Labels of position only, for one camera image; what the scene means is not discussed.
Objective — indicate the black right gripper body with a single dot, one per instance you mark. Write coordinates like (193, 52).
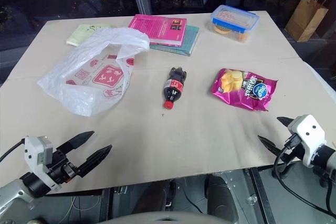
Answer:
(294, 154)

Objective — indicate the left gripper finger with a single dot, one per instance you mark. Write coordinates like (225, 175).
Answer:
(77, 141)
(95, 158)

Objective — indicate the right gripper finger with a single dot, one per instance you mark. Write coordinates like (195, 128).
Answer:
(270, 144)
(285, 122)

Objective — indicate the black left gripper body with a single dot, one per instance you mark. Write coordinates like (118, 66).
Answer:
(61, 167)

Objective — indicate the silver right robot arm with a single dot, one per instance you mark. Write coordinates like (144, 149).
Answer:
(326, 159)

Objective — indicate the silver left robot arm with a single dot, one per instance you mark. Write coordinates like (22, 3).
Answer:
(12, 193)

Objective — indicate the pink potato chips bag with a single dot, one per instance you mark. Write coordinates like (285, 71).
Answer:
(244, 89)

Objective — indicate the white plastic bag red print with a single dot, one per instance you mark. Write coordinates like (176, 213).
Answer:
(86, 77)

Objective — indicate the dark rounded shape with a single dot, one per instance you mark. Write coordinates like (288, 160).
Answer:
(220, 197)

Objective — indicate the beige paper table cover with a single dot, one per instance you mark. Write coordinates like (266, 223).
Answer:
(183, 134)

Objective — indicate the grey rounded robot body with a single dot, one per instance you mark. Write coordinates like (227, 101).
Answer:
(170, 219)

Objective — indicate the brown paper carrier bag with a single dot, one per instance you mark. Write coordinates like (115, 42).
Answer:
(305, 22)

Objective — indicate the cola bottle red cap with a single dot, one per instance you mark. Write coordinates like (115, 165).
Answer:
(173, 86)

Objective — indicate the pale green notepad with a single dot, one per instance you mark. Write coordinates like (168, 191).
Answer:
(81, 33)

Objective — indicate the clear food container blue lid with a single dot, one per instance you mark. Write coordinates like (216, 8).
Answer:
(233, 22)

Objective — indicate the teal book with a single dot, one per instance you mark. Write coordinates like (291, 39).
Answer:
(189, 41)

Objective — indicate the pink book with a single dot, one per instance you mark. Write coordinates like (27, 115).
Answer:
(160, 28)

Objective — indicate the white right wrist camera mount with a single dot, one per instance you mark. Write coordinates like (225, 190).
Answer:
(308, 132)

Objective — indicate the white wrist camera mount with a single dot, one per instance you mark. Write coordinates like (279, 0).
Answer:
(308, 132)
(35, 153)

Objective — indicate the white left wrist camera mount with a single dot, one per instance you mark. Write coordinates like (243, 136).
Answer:
(35, 153)

